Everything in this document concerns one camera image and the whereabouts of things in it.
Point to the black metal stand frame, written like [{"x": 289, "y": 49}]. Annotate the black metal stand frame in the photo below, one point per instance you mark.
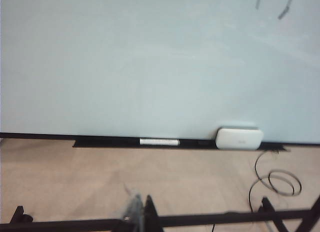
[{"x": 225, "y": 218}]

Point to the black whiteboard pen tray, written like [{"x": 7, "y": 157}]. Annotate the black whiteboard pen tray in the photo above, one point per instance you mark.
[{"x": 112, "y": 143}]

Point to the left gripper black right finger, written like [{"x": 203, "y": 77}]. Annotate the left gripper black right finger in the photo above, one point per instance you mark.
[{"x": 151, "y": 212}]

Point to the large glass whiteboard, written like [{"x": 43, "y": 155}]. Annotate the large glass whiteboard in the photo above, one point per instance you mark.
[{"x": 125, "y": 67}]

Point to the white marker pen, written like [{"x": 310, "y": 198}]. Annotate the white marker pen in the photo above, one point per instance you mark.
[{"x": 158, "y": 142}]

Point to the white rectangular whiteboard eraser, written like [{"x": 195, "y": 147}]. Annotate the white rectangular whiteboard eraser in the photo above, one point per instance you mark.
[{"x": 238, "y": 139}]

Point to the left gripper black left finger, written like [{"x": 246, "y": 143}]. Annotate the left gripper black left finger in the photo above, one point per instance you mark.
[{"x": 132, "y": 212}]

